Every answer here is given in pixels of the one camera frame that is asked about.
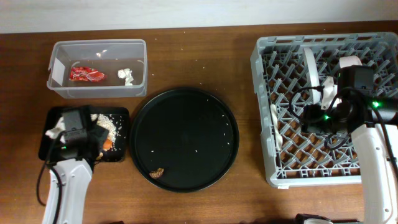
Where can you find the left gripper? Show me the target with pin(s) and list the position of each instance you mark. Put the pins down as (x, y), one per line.
(104, 130)

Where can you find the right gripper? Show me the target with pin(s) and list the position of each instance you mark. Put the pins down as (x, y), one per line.
(310, 115)

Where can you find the orange carrot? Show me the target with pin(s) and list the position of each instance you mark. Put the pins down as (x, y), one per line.
(108, 144)

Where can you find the rice and shells pile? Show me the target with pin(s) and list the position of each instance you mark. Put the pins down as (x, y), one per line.
(115, 154)

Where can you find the grey plate with food scraps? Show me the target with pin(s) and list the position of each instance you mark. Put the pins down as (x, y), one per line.
(312, 74)

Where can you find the white pink bowl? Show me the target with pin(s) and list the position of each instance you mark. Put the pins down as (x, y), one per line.
(349, 61)

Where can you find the red snack wrapper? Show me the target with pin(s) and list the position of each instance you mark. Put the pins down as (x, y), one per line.
(86, 74)

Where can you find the white plastic fork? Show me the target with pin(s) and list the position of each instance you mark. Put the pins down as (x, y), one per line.
(278, 137)

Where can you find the white tissue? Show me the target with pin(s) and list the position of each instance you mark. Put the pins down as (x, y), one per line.
(126, 74)

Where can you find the brown food scrap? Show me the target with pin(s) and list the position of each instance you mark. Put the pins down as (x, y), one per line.
(157, 173)

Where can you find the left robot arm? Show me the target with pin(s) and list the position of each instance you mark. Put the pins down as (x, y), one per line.
(69, 181)

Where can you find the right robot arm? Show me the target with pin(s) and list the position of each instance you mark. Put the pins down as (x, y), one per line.
(375, 143)

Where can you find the grey dishwasher rack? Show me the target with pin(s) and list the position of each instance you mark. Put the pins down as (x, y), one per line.
(279, 71)

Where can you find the black rectangular tray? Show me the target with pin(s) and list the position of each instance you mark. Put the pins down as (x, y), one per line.
(119, 114)

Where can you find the clear plastic bin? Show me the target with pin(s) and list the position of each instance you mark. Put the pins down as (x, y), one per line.
(107, 56)

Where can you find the round black tray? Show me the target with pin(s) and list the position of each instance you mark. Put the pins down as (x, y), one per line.
(190, 133)

